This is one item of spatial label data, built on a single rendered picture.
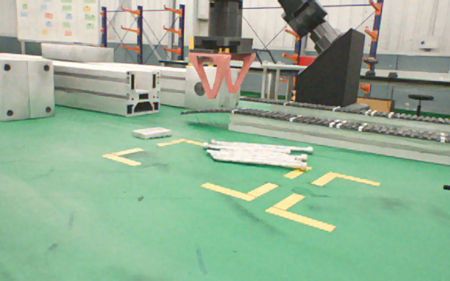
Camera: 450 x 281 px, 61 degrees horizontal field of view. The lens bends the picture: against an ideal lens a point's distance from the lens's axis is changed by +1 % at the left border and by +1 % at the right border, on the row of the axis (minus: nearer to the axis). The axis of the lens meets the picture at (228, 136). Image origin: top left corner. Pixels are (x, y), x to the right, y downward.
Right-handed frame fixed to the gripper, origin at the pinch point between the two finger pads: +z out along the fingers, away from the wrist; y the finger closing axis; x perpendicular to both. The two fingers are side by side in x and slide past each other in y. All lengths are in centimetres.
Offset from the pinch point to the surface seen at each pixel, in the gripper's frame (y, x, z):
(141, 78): -1.6, -19.4, -0.5
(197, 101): -13.1, -13.4, 4.9
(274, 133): 3.3, 11.3, 5.3
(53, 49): -14, -60, -4
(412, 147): 2.9, 30.7, 4.3
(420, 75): -509, 24, 31
